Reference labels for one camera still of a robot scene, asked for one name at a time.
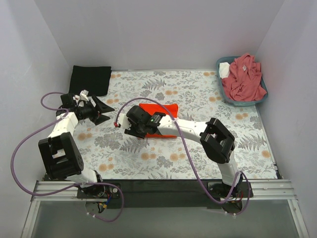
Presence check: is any orange t-shirt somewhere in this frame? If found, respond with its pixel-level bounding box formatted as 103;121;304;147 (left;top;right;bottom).
139;103;178;139

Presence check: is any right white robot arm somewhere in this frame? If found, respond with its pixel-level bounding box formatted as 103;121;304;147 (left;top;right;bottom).
118;105;242;198

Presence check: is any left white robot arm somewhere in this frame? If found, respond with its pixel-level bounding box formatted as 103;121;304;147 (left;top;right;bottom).
38;90;114;198

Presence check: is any folded black t-shirt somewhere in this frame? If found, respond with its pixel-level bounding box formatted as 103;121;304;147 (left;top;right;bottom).
68;65;112;97

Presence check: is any floral table mat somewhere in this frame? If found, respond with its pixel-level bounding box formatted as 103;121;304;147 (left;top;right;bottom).
73;70;277;179

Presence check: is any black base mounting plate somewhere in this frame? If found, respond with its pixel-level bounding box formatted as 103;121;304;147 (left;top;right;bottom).
76;178;253;213

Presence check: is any white t-shirt in basket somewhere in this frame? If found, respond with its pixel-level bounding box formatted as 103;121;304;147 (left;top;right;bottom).
219;62;230;79

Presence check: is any teal laundry basket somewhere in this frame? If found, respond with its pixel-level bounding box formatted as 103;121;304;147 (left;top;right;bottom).
215;56;268;107

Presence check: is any pink t-shirt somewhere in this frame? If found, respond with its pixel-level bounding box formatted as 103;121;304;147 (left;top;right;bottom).
222;53;267;102

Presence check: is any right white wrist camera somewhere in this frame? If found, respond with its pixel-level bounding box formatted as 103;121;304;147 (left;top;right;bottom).
114;114;131;130

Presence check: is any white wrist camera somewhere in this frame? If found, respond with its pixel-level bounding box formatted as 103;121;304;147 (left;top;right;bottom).
73;90;90;102
114;114;131;130

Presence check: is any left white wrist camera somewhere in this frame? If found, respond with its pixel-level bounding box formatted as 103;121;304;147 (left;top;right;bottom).
73;90;90;102

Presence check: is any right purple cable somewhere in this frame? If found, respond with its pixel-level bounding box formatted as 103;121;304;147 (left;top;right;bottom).
113;97;251;215

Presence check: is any purple cable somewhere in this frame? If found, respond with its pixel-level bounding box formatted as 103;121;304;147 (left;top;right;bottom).
10;91;125;223
113;97;251;215

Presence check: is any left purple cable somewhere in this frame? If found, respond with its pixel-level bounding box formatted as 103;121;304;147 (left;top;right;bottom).
10;91;125;223

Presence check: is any aluminium rail frame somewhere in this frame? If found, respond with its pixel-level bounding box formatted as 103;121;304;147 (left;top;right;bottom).
31;179;309;238

